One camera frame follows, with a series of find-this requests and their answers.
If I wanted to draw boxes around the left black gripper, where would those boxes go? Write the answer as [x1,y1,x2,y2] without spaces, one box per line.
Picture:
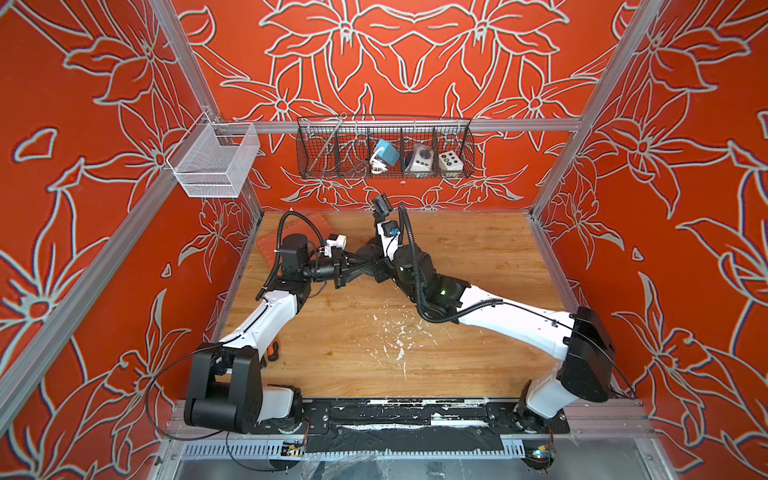
[300,249,370,290]

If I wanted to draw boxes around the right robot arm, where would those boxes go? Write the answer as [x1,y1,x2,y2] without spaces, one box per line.
[373,196,615,430]

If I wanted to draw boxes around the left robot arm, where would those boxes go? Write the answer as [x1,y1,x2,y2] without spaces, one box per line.
[184,212,363,434]

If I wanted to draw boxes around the orange plastic tool case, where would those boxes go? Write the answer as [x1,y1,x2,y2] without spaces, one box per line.
[256,213,333,266]

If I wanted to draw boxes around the teal box in basket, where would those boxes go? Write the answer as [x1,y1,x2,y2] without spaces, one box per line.
[372,139,400,166]

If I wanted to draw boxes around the white device black knobs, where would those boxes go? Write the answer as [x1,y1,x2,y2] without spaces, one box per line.
[405,145,434,178]

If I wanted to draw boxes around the white button box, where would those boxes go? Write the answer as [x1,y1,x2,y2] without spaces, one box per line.
[438,150,464,178]

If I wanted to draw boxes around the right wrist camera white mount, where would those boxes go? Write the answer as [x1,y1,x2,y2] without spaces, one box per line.
[377,220,402,260]

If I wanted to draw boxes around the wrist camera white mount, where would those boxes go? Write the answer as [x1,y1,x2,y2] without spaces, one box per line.
[322,234,347,258]
[377,220,402,260]

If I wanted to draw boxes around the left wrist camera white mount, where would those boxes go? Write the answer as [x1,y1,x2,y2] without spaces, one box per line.
[322,234,347,258]

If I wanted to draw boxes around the orange black handled tool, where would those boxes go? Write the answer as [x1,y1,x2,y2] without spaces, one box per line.
[267,340,279,362]

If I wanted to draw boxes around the black wire wall basket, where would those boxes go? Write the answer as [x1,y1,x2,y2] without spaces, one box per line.
[296,114,477,180]

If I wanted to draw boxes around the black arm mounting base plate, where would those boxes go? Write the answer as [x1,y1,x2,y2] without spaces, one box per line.
[254,398,570,457]

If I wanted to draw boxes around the clear plastic wall bin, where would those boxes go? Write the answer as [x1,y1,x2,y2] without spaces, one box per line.
[167,124,261,199]

